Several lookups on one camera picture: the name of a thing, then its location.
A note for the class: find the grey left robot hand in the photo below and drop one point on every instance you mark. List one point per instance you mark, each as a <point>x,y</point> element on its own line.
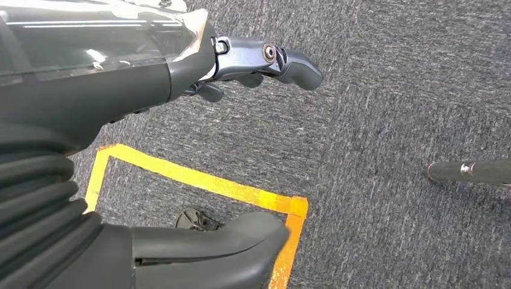
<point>100,87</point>

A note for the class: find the stainless steel workbench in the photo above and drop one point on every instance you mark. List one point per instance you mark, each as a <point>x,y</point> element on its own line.
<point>479,171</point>

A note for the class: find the yellow floor tape square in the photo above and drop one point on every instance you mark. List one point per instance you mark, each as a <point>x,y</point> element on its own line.
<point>199,181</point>

